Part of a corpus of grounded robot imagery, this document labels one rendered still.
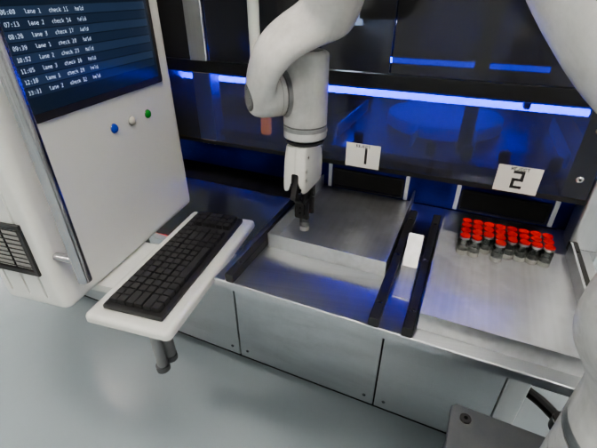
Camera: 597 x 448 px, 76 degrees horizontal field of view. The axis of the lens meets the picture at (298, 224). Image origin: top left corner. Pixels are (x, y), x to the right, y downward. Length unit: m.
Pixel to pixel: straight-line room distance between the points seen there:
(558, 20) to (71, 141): 0.77
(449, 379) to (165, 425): 1.01
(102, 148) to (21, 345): 1.43
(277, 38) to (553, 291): 0.67
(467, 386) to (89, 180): 1.16
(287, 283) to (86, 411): 1.22
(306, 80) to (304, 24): 0.11
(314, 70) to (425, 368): 0.96
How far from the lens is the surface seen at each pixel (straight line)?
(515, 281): 0.86
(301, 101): 0.71
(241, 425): 1.60
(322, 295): 0.73
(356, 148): 0.96
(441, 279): 0.81
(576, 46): 0.33
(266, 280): 0.76
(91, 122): 0.90
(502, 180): 0.94
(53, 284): 0.90
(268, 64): 0.64
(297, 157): 0.74
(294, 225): 0.92
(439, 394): 1.41
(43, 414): 1.88
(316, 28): 0.62
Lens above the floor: 1.37
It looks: 31 degrees down
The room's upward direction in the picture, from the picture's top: straight up
